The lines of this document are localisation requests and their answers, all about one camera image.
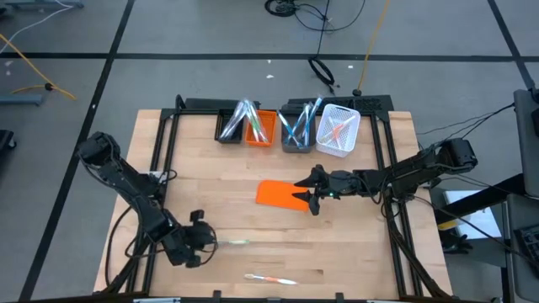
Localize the black plastic basket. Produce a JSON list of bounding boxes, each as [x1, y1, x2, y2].
[[214, 108, 246, 145]]

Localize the thin black cables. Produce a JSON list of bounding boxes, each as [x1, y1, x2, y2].
[[416, 102, 517, 166]]

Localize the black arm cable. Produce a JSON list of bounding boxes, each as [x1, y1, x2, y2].
[[103, 193, 144, 294]]

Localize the white sheet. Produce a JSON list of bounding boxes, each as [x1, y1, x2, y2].
[[437, 189, 504, 242]]

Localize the black diagonal beam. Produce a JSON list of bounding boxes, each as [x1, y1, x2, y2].
[[433, 173, 527, 225]]

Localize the blue toothbrush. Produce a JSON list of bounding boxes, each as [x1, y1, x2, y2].
[[301, 104, 312, 146], [289, 103, 316, 146], [307, 97, 324, 142], [277, 109, 298, 148], [296, 103, 316, 146]]

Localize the white perforated basket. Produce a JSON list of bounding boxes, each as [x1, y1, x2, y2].
[[316, 103, 362, 158]]

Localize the yellow floor cable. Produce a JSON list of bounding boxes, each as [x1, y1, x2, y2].
[[0, 33, 79, 102]]

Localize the black coiled floor cable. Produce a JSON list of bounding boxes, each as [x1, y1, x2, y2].
[[264, 0, 367, 33]]

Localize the grey translucent bin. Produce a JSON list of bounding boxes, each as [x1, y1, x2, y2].
[[280, 103, 318, 154]]

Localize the black looped floor cable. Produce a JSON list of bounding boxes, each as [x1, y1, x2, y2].
[[307, 0, 338, 96]]

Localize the yellow hanging cable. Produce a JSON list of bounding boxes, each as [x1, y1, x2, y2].
[[356, 0, 392, 92]]

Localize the blue-grey floor bar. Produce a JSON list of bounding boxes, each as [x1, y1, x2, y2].
[[3, 0, 85, 14]]

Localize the grey desk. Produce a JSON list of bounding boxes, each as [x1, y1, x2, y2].
[[503, 193, 539, 303]]

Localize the black floor object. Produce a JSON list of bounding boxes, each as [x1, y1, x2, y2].
[[0, 129, 18, 153]]

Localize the orange mat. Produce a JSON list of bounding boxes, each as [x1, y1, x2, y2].
[[254, 179, 312, 213]]

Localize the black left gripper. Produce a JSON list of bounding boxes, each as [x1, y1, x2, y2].
[[183, 209, 220, 269]]

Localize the orange toothbrush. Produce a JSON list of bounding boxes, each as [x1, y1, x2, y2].
[[319, 125, 344, 144], [243, 273, 299, 286], [326, 114, 358, 142], [324, 122, 353, 144], [327, 118, 346, 145]]

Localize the orange plastic basket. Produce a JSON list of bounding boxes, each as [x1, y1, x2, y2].
[[244, 109, 279, 148]]

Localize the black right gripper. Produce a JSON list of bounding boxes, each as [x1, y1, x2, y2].
[[292, 165, 366, 216]]

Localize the grey floor beam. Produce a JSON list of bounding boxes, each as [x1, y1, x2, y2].
[[0, 93, 45, 107]]

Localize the purple toothbrush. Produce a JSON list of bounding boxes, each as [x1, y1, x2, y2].
[[225, 99, 253, 140], [229, 99, 256, 136], [217, 102, 249, 142]]

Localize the white floor cable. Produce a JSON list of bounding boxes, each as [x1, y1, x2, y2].
[[0, 0, 77, 54]]

